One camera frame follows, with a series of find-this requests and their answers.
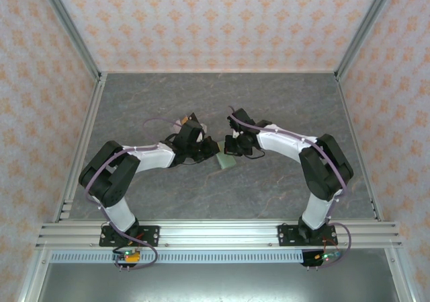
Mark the aluminium side rail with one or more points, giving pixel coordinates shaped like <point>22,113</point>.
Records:
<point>349,113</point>
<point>82,147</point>

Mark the grey metal sheet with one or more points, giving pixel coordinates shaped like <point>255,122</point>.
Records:
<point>218,285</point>

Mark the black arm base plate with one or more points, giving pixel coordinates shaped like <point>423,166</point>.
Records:
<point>285,236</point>
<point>151,236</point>

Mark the aluminium corner post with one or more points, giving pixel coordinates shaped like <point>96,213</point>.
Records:
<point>363,29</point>
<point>71,29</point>

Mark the thin aluminium back rail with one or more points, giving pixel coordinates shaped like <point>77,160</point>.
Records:
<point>218,71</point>

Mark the tan and black card stack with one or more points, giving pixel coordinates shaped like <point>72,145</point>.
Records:
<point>184,118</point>

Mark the controller board with green light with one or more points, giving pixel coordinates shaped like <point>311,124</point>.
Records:
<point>322,257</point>

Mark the controller board with yellow connector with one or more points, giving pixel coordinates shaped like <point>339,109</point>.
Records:
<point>131,256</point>

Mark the pale green card holder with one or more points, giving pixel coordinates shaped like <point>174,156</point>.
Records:
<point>225,160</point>

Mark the aluminium mounting rail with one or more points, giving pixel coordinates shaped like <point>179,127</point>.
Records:
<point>218,234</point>

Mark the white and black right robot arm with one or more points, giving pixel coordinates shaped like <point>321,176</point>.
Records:
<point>317,211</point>

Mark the aluminium frame leg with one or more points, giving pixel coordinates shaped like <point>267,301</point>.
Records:
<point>33,278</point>
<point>399,278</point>

